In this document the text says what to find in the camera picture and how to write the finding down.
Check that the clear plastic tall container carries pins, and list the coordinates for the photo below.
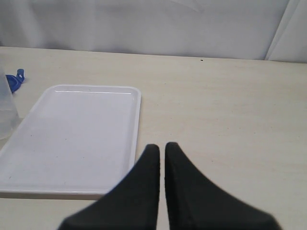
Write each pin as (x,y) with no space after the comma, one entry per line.
(9,117)

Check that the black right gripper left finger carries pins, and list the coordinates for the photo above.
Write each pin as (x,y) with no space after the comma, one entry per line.
(131,205)

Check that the white rectangular plastic tray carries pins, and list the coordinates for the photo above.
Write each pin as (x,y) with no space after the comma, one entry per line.
(76,140)

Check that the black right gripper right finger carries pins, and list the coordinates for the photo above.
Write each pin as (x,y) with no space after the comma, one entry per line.
(196,203)

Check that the blue plastic lid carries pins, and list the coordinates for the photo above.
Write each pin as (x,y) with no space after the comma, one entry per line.
(15,81)

